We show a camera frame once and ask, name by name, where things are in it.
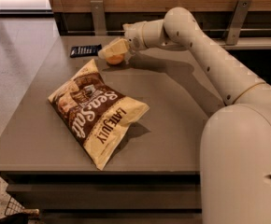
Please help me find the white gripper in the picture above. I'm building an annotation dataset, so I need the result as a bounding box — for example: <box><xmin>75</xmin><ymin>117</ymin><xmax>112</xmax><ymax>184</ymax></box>
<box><xmin>98</xmin><ymin>21</ymin><xmax>147</xmax><ymax>60</ymax></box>

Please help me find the orange fruit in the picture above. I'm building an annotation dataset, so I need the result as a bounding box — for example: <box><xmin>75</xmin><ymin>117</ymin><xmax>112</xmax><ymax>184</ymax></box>
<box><xmin>106</xmin><ymin>54</ymin><xmax>124</xmax><ymax>65</ymax></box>

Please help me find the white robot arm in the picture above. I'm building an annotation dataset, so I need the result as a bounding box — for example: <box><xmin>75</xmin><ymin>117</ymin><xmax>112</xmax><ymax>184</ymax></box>
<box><xmin>99</xmin><ymin>7</ymin><xmax>271</xmax><ymax>224</ymax></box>

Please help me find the dark blue rxbar wrapper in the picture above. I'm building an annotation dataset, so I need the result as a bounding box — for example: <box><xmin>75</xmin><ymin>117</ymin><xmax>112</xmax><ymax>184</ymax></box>
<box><xmin>70</xmin><ymin>45</ymin><xmax>102</xmax><ymax>58</ymax></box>

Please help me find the Late July chips bag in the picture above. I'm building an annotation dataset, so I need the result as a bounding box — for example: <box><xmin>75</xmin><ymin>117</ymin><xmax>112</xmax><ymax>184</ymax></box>
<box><xmin>48</xmin><ymin>60</ymin><xmax>149</xmax><ymax>170</ymax></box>

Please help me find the grey table with drawers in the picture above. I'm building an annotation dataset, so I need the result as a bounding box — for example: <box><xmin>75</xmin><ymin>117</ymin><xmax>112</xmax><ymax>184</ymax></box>
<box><xmin>0</xmin><ymin>37</ymin><xmax>222</xmax><ymax>224</ymax></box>

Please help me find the left metal bracket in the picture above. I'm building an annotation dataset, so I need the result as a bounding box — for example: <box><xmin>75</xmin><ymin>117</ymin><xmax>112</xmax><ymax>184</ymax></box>
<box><xmin>91</xmin><ymin>0</ymin><xmax>107</xmax><ymax>35</ymax></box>

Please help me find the metal bracket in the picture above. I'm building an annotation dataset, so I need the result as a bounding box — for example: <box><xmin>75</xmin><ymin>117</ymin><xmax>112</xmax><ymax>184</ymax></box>
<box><xmin>223</xmin><ymin>0</ymin><xmax>252</xmax><ymax>46</ymax></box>
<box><xmin>91</xmin><ymin>0</ymin><xmax>107</xmax><ymax>35</ymax></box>

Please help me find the right metal bracket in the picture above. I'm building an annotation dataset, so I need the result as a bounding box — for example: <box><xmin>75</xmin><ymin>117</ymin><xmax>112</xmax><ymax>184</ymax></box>
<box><xmin>223</xmin><ymin>0</ymin><xmax>252</xmax><ymax>46</ymax></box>

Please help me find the wire basket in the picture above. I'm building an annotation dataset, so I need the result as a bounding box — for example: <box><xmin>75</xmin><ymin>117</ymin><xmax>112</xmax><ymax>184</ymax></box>
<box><xmin>0</xmin><ymin>198</ymin><xmax>40</xmax><ymax>224</ymax></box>

